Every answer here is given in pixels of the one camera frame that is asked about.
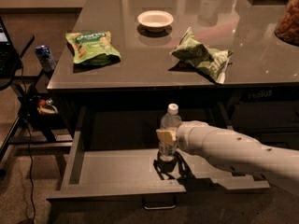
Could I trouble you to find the clear plastic water bottle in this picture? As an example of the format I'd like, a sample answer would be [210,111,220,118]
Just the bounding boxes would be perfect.
[158,104,182,162]

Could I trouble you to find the metal drawer handle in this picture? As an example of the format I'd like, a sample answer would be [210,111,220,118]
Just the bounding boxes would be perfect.
[142,194,177,211]

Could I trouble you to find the small items on shelf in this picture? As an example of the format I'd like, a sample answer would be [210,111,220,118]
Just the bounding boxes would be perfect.
[37,99,58,115]

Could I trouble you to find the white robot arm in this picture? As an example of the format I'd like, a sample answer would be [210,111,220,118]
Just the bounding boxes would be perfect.
[156,121,299,183]

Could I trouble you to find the blue soda can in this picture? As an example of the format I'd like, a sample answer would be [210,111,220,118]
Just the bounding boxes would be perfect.
[35,45,56,72]

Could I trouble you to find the black side stand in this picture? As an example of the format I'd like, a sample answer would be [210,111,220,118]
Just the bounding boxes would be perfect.
[0,34,72,161]

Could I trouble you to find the dark grey desk cabinet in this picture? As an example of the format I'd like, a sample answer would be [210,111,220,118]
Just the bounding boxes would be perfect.
[49,0,299,132]

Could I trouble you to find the open grey top drawer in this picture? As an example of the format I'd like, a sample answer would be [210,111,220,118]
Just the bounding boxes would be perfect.
[47,106,269,203]

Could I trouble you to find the lower right drawer unit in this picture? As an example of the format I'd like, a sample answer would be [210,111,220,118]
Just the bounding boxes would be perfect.
[230,92,299,150]

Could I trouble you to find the black laptop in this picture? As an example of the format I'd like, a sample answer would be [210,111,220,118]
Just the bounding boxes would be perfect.
[0,17,20,78]

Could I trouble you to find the white paper bowl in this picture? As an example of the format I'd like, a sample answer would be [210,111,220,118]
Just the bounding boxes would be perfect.
[137,10,174,33]

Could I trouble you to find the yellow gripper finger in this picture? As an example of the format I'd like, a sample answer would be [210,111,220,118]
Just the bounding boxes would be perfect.
[156,129,177,146]

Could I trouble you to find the black power cable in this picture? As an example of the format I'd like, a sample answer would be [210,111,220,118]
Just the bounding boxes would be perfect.
[18,63,36,224]

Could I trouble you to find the green snack bag flat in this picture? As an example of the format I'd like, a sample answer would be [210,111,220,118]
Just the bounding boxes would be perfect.
[65,31,121,66]

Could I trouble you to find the crumpled green chip bag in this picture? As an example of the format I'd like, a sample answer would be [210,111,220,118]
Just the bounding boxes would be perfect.
[170,27,233,84]

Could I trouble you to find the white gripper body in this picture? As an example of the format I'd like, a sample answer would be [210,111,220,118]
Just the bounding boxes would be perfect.
[177,120,209,155]

